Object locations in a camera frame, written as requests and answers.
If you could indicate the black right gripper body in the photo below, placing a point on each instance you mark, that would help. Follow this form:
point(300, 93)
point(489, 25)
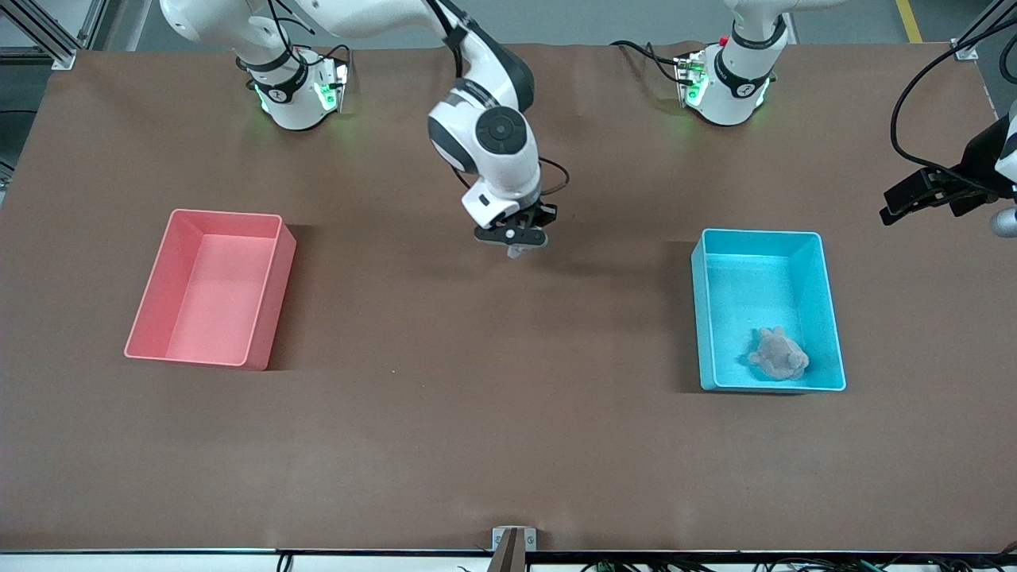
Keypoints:
point(543, 214)

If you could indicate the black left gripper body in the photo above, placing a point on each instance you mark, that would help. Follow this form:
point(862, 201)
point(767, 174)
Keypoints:
point(982, 161)

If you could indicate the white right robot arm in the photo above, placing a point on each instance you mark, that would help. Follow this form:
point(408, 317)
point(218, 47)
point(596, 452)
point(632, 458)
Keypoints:
point(508, 171)

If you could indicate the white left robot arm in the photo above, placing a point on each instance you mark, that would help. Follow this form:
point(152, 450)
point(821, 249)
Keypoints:
point(735, 99)

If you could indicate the blue plastic box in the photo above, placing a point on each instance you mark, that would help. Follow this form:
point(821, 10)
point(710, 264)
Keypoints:
point(747, 286)

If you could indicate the pink plastic box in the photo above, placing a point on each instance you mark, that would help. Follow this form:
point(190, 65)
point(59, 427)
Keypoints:
point(214, 294)

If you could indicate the table cover sheet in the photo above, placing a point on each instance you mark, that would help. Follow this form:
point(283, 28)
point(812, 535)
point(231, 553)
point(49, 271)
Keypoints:
point(508, 413)

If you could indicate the aluminium frame post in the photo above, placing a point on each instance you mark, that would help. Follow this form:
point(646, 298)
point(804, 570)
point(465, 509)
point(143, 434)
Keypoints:
point(971, 40)
point(48, 36)

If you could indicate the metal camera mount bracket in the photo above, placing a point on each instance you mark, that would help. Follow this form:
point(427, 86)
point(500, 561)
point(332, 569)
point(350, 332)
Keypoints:
point(512, 544)

